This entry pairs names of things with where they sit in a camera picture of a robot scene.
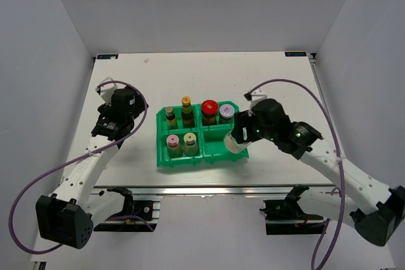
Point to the right blue table label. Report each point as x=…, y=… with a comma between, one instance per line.
x=295, y=54

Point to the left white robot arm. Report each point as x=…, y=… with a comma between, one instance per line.
x=68, y=216

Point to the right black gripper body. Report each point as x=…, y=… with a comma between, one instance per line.
x=254, y=130

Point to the yellow-capped green label sauce bottle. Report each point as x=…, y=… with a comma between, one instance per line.
x=187, y=113

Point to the aluminium table frame rail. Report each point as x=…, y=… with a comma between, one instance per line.
x=314, y=67

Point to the white-lidded glass jar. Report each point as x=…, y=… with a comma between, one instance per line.
x=226, y=114

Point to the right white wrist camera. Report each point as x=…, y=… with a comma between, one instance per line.
x=255, y=97

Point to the pink-capped spice shaker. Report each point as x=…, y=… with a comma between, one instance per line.
x=174, y=146

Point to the blue table label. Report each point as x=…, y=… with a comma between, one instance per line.
x=295, y=54
x=106, y=56

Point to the yellow-capped white powder shaker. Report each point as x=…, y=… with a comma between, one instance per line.
x=191, y=147

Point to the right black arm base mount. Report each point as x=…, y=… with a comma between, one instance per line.
x=285, y=217

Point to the left blue table label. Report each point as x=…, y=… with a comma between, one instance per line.
x=106, y=56

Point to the small brown-capped oil bottle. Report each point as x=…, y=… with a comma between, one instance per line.
x=171, y=119

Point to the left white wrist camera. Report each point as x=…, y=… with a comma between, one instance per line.
x=106, y=89

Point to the red-lidded dark sauce jar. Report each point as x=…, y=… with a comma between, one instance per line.
x=209, y=110

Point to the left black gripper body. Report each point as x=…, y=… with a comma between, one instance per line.
x=139, y=105

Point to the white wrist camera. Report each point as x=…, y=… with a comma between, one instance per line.
x=255, y=97
x=106, y=89

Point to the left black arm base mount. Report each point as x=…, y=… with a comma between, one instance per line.
x=118, y=210

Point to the large silver-lidded glass jar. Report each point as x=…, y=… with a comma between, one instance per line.
x=232, y=145

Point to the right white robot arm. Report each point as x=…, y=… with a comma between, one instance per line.
x=372, y=208

